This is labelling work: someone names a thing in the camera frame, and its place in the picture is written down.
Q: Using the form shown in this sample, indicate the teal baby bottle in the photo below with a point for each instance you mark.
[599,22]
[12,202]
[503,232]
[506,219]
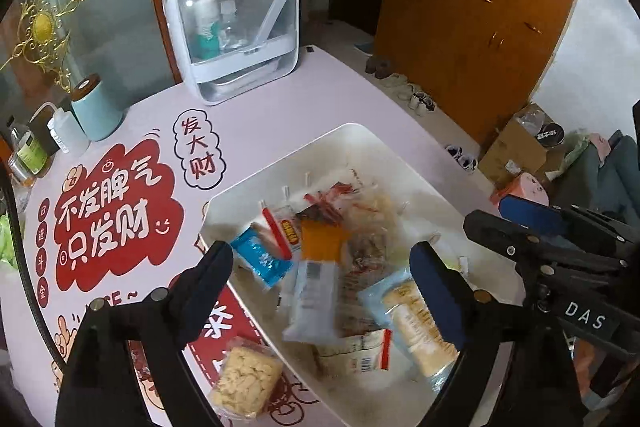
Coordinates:
[206,32]

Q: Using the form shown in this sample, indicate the black white sneaker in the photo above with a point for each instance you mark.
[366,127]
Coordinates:
[467,163]
[455,152]

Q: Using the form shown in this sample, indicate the green tissue pack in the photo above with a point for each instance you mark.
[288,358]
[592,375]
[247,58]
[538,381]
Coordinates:
[7,244]

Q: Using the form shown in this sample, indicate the white red-edged snack packet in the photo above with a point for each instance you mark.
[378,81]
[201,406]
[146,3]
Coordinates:
[360,352]

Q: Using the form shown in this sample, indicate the teal canister with brown lid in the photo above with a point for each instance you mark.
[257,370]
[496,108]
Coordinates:
[97,112]

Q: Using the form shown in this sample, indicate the white red-striped snack packet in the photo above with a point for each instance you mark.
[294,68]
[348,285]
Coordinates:
[277,227]

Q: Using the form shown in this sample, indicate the black round canister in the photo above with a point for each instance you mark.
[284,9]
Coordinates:
[553,137]

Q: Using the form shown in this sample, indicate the brown shoe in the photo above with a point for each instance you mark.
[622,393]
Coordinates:
[372,63]
[384,69]

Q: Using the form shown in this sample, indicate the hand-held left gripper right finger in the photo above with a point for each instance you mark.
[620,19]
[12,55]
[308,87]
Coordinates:
[437,294]

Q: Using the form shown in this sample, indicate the clear baby bottle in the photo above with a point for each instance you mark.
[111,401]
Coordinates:
[231,29]

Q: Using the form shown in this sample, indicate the glass bottle with green label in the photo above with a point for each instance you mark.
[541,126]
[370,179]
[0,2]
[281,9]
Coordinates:
[31,154]

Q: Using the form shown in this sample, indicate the beige slipper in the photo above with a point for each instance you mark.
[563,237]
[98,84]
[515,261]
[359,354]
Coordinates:
[389,81]
[402,89]

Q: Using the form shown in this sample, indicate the small blue snack packet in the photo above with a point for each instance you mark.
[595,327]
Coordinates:
[262,259]

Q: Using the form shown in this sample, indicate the white bottle steriliser cabinet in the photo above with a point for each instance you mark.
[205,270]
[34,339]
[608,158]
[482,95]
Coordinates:
[250,72]

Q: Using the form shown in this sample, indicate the white squeeze wash bottle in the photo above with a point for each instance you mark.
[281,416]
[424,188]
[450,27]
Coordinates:
[67,137]

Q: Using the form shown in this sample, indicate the yellow puff snack packet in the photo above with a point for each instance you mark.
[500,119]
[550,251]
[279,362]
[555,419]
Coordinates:
[245,379]

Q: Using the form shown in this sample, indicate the pink bag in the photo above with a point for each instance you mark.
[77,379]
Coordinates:
[522,189]

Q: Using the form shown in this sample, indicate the orange wooden cabinet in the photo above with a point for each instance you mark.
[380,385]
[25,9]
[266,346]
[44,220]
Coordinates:
[475,32]

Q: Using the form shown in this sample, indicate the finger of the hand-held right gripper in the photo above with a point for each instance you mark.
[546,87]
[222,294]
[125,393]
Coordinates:
[532,213]
[510,234]

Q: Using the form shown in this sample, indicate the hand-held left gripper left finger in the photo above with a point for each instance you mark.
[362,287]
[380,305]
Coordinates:
[217,264]

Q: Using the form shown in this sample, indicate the white plastic storage bin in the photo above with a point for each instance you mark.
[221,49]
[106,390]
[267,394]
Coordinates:
[360,147]

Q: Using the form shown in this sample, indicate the red striped snack packet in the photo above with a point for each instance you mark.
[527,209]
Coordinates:
[330,202]

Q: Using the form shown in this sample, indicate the white barcode snack packet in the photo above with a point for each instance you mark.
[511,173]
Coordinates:
[312,302]

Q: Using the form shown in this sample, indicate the person's leg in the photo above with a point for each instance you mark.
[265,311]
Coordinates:
[600,177]

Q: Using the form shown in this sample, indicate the small glass jar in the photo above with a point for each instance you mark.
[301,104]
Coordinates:
[17,172]

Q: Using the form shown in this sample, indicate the cardboard box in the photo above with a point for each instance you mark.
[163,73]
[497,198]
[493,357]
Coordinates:
[517,149]

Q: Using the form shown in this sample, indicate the orange snack packet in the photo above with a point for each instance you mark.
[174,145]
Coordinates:
[322,242]

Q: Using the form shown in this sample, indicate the clear packet of brown snacks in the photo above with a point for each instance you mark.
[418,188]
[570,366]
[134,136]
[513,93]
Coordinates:
[370,252]

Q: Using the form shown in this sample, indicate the blue white cracker packet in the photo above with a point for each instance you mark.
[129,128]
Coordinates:
[415,327]

